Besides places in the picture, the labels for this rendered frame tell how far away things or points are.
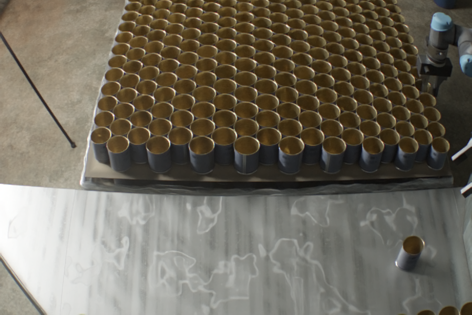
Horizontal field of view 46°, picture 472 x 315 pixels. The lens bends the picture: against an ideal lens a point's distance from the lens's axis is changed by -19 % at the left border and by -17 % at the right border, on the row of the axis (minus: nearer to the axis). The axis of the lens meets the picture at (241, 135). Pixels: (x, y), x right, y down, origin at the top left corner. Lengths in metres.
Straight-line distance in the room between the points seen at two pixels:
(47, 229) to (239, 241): 0.56
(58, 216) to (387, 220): 0.94
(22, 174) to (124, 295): 2.02
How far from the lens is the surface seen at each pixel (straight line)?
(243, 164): 1.78
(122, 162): 1.81
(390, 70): 2.13
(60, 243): 1.72
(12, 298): 2.98
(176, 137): 1.85
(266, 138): 1.85
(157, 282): 1.60
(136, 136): 1.86
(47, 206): 1.82
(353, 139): 1.88
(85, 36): 4.50
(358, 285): 1.61
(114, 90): 2.03
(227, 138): 1.85
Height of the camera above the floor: 2.40
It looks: 43 degrees down
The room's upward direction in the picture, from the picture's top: 1 degrees clockwise
